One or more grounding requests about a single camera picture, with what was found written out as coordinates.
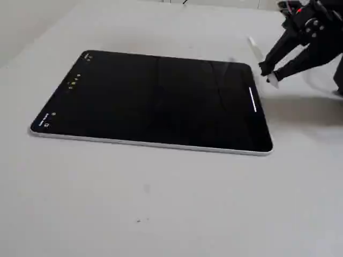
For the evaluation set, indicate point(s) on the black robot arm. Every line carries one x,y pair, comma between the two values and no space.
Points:
336,16

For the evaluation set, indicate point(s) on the black screen tablet silver edge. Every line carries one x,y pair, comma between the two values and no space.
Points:
160,101

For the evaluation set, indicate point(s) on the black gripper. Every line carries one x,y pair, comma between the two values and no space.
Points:
314,46

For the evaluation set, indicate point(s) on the white stylus pencil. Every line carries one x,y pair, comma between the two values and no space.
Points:
256,48

